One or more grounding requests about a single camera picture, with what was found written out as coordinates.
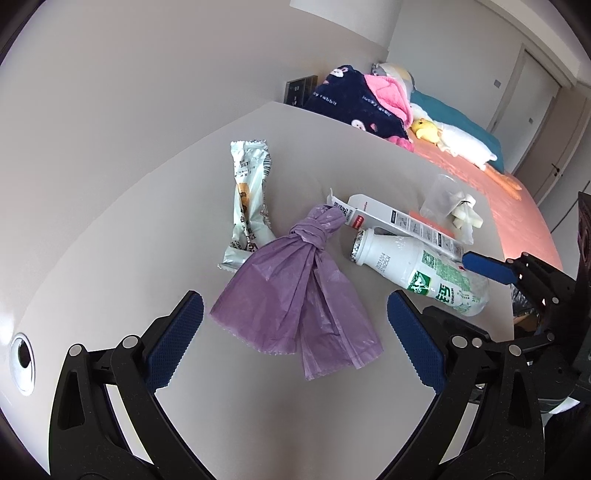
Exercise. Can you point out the long white carton box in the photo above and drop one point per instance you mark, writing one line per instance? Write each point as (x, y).
(392, 217)

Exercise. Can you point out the pink fleece blanket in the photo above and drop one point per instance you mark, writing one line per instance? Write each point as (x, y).
(388, 92)

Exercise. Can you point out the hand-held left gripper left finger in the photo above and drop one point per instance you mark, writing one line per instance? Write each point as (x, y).
(178, 341)

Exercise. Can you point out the silver snack wrapper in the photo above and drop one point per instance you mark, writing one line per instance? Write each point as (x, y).
(247, 203)

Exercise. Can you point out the clear plastic cup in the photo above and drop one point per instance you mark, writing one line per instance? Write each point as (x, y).
(436, 198)

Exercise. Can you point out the white plush goose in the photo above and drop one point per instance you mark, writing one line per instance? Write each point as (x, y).
(461, 138)

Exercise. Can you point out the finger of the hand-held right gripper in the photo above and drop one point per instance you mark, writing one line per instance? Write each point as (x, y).
(466, 325)
(489, 268)

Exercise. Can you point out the teal pillow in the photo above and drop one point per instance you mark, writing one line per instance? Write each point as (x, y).
(443, 108)

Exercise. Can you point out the purple plastic bag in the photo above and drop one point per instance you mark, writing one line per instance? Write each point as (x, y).
(295, 286)

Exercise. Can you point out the patchwork patterned pillow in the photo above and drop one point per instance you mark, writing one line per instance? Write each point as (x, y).
(397, 74)

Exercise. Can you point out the bed with pink sheet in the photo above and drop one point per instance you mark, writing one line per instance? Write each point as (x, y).
(517, 217)

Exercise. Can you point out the black wall socket panel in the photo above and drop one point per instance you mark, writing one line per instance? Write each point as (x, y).
(300, 90)

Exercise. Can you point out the white tissue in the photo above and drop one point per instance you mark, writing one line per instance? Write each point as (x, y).
(466, 214)

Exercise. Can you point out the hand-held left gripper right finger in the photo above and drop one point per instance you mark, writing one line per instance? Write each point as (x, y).
(415, 341)

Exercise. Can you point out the white plastic drink bottle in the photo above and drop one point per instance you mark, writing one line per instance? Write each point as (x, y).
(406, 263)

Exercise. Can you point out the yellow plush duck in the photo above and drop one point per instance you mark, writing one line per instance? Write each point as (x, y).
(425, 130)

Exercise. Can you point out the navy printed blanket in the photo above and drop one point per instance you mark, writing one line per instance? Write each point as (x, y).
(351, 101)

